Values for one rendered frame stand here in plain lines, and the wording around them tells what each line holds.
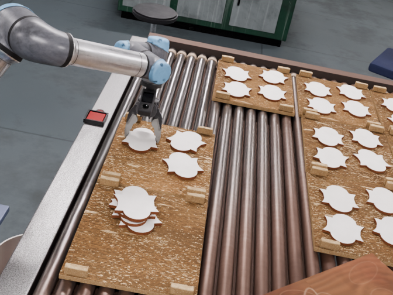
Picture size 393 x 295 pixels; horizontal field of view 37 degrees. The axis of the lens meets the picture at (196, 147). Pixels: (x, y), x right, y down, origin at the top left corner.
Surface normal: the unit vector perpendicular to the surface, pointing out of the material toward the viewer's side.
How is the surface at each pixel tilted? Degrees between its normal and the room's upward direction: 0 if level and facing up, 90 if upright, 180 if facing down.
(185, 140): 0
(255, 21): 90
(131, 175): 0
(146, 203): 0
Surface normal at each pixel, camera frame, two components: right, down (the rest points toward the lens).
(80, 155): 0.17, -0.84
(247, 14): -0.07, 0.52
